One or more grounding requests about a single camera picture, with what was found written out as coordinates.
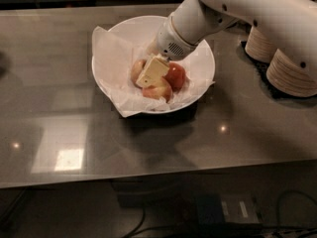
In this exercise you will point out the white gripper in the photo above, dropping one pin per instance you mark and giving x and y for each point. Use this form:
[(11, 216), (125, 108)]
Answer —
[(168, 43)]

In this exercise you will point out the brownish red apple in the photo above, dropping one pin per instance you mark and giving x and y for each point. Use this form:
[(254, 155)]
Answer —
[(137, 69)]

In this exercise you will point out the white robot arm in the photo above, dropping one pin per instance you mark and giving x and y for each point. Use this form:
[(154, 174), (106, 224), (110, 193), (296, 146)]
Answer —
[(291, 25)]

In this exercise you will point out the red apple with sticker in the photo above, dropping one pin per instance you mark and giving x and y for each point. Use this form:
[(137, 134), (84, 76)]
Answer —
[(176, 76)]

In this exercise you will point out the yellow-red apple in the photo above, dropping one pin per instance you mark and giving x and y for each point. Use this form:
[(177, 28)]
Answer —
[(161, 89)]

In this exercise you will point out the white bowl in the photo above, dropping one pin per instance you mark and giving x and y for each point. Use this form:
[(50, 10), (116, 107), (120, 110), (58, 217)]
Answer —
[(198, 66)]

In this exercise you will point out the white paper liner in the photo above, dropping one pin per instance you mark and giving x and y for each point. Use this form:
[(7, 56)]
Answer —
[(112, 63)]

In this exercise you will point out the rear stack of paper plates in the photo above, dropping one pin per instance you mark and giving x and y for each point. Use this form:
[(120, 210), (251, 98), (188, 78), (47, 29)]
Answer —
[(259, 47)]

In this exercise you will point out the stack of paper plates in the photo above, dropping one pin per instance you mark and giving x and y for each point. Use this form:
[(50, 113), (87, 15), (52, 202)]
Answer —
[(259, 47), (287, 77)]

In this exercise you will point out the black tray under plates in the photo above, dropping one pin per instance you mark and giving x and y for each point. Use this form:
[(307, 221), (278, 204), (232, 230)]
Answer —
[(261, 68)]

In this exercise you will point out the front stack of paper plates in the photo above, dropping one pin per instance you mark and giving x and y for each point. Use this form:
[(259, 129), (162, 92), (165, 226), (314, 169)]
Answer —
[(287, 77)]

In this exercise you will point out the dark box under table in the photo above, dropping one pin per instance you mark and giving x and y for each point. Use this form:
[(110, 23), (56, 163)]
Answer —
[(228, 210)]

